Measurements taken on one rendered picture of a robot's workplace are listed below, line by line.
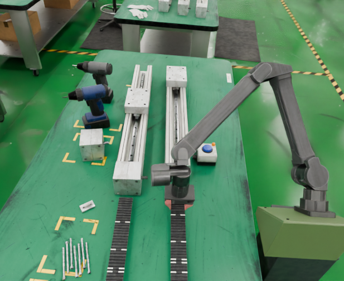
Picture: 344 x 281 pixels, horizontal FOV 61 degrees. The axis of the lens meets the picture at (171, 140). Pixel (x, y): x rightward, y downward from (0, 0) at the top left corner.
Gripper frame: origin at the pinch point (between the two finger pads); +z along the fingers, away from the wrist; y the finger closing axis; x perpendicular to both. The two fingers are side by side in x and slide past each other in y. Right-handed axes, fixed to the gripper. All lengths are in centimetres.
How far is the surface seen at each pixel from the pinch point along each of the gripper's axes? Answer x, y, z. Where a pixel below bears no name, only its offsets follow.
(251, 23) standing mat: -415, -128, 79
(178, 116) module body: -53, -1, -1
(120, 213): 3.2, 20.4, 0.4
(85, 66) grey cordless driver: -69, 47, -17
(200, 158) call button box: -24.3, -10.0, -1.3
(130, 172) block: -10.7, 18.1, -5.9
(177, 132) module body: -38.8, -0.1, -2.2
